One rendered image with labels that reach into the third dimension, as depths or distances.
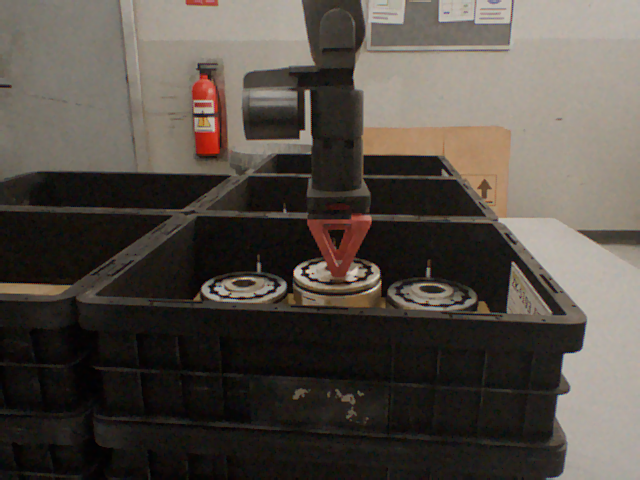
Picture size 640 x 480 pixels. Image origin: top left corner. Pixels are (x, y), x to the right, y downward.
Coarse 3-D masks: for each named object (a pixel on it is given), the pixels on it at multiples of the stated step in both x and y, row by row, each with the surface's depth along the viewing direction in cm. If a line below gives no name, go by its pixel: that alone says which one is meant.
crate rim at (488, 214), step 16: (240, 176) 97; (256, 176) 98; (272, 176) 98; (288, 176) 98; (304, 176) 98; (368, 176) 97; (384, 176) 97; (224, 192) 84; (208, 208) 75; (480, 208) 74
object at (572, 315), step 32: (384, 224) 68; (416, 224) 67; (448, 224) 67; (480, 224) 66; (96, 288) 46; (544, 288) 46; (96, 320) 43; (128, 320) 43; (160, 320) 43; (192, 320) 42; (224, 320) 42; (256, 320) 42; (288, 320) 41; (320, 320) 41; (352, 320) 41; (384, 320) 41; (416, 320) 40; (448, 320) 40; (480, 320) 40; (512, 320) 40; (544, 320) 40; (576, 320) 40; (544, 352) 40
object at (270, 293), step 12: (216, 276) 68; (228, 276) 68; (264, 276) 69; (276, 276) 68; (204, 288) 64; (216, 288) 64; (264, 288) 64; (276, 288) 65; (216, 300) 61; (228, 300) 60; (240, 300) 61; (252, 300) 60; (264, 300) 61; (276, 300) 62
